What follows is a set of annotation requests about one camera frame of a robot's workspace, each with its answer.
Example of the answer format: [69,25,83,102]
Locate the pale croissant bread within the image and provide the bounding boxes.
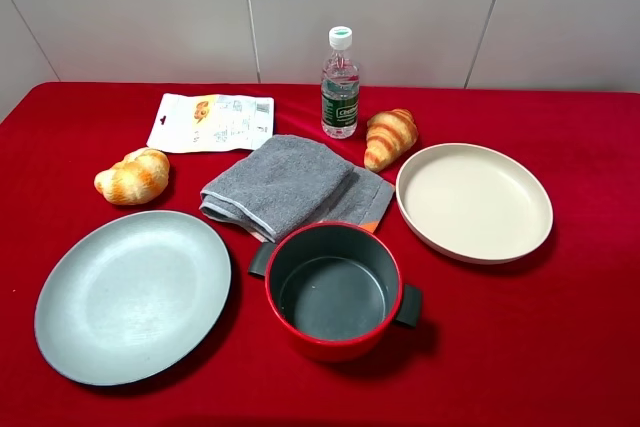
[94,147,170,206]

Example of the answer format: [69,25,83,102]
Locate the folded grey towel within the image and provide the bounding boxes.
[200,135,394,243]

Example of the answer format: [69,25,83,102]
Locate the brown striped croissant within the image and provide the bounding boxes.
[364,109,419,172]

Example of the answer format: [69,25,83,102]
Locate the clear plastic water bottle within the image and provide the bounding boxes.
[321,26,360,139]

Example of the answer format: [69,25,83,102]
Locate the white snack packet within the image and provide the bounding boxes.
[147,93,275,153]

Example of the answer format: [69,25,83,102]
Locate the cream round plate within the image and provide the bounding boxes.
[396,143,554,265]

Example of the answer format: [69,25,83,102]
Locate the grey round plate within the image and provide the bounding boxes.
[34,210,232,387]

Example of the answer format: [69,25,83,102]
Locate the red pot with black handles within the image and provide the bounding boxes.
[248,222,423,362]

